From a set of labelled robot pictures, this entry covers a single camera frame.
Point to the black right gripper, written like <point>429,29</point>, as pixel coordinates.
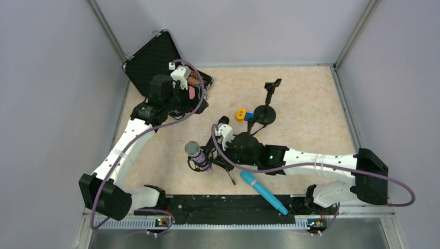
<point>213,153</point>

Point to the black orange-tipped microphone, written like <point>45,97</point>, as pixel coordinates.
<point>224,120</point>

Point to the black round base stand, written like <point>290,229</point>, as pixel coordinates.
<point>265,114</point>

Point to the black poker chip case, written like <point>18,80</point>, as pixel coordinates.
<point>151,60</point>

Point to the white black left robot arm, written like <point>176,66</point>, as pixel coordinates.
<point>102,190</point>

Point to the red card deck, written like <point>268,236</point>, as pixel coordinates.
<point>191,93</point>

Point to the blue toy block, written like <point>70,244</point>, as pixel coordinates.
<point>248,116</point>

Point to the teal blue microphone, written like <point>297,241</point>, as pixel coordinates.
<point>252,181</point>

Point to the red tan chip stack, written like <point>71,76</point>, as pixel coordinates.
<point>194,80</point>

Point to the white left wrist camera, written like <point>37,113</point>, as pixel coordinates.
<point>180,73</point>

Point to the yellow toy traffic light block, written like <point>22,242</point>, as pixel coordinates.
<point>240,115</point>

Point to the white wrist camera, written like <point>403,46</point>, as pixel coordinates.
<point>225,132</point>
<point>180,73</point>

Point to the purple glitter microphone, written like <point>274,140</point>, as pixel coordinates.
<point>197,160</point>

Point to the black tripod mic stand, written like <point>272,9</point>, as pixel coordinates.
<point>251,123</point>

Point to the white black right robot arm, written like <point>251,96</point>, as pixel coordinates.
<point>359,176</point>

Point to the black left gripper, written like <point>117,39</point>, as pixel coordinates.
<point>192,95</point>

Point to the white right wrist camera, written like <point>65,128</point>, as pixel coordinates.
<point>225,132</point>

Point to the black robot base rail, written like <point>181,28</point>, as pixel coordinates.
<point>235,209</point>

